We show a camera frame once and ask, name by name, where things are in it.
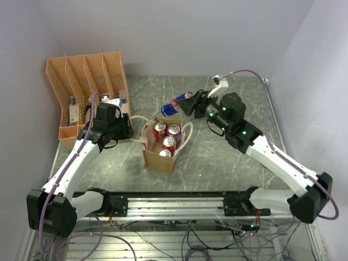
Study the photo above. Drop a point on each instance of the aluminium mounting rail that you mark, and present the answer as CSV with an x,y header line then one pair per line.
x,y
179,205

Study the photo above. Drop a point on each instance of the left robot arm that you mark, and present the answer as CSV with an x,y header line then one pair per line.
x,y
68,185

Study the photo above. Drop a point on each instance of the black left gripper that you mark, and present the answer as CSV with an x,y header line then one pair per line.
x,y
127,131

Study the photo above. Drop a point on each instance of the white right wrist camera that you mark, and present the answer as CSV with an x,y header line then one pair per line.
x,y
220,86

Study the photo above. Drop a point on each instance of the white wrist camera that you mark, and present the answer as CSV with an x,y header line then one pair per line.
x,y
220,86
114,101

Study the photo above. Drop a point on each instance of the orange plastic file organizer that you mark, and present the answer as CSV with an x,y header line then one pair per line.
x,y
75,79

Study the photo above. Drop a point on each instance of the purple Fanta can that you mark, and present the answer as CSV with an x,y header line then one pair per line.
x,y
174,130

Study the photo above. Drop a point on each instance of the white medicine box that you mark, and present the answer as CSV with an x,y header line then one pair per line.
x,y
73,115

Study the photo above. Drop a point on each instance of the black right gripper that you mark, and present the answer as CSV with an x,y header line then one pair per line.
x,y
198,101

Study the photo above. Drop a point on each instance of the red tab soda can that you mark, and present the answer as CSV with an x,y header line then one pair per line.
x,y
173,107

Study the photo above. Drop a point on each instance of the watermelon print canvas bag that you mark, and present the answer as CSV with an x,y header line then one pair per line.
x,y
152,159

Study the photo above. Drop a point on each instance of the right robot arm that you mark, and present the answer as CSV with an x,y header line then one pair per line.
x,y
308,191

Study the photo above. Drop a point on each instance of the red can silver top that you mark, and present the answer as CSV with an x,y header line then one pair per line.
x,y
169,143

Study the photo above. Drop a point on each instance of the red can front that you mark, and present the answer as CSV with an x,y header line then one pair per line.
x,y
165,153

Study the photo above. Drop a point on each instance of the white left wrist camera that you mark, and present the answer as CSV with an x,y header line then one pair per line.
x,y
114,101

